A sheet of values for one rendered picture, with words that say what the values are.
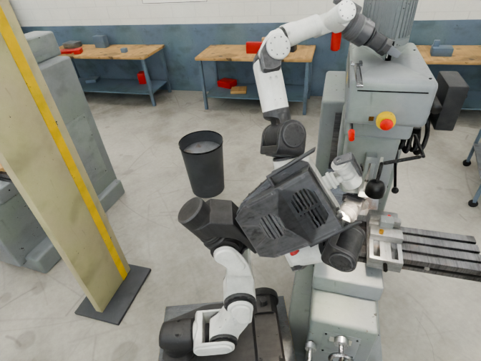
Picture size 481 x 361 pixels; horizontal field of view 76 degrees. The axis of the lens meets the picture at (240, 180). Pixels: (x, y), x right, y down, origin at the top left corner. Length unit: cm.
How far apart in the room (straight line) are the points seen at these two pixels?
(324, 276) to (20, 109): 179
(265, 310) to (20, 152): 157
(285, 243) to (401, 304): 193
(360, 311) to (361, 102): 107
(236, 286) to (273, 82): 82
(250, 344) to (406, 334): 126
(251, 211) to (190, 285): 188
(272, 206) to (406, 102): 55
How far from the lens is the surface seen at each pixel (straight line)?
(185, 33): 615
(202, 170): 326
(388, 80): 113
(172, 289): 282
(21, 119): 200
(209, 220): 107
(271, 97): 103
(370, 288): 175
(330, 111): 180
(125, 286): 293
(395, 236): 172
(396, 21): 146
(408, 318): 278
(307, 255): 122
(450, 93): 164
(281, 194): 92
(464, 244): 198
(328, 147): 191
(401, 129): 130
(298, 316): 236
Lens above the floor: 226
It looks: 37 degrees down
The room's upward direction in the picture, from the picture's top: 5 degrees counter-clockwise
